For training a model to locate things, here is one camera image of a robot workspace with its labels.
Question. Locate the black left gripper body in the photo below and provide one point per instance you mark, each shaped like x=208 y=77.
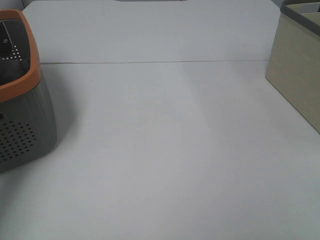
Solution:
x=7 y=49

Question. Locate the dark grey towel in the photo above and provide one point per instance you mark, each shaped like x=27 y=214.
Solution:
x=11 y=70

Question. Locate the grey basket with orange rim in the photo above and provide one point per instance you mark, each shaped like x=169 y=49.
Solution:
x=27 y=120

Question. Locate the beige fabric storage box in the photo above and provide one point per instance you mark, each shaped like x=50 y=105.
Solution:
x=294 y=63

